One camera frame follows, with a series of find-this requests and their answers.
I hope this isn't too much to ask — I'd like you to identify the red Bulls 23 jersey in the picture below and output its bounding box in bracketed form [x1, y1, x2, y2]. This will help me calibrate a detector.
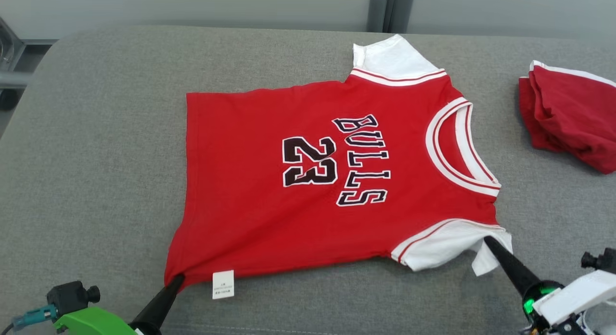
[164, 34, 513, 299]

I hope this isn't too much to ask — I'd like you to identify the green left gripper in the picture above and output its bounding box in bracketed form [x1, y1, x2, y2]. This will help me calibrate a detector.
[53, 274, 186, 335]

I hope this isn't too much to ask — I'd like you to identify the grey partition post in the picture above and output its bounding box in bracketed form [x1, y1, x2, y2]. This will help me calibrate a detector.
[387, 0, 415, 34]
[368, 0, 389, 33]

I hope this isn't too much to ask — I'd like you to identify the grey partition leg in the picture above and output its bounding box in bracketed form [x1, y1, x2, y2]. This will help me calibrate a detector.
[0, 69, 27, 89]

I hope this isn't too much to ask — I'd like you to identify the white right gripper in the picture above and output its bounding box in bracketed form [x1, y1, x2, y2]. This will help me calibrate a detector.
[484, 235, 616, 335]

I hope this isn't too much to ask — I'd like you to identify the red shorts white stripe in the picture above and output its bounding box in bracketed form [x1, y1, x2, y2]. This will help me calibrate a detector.
[518, 61, 616, 175]

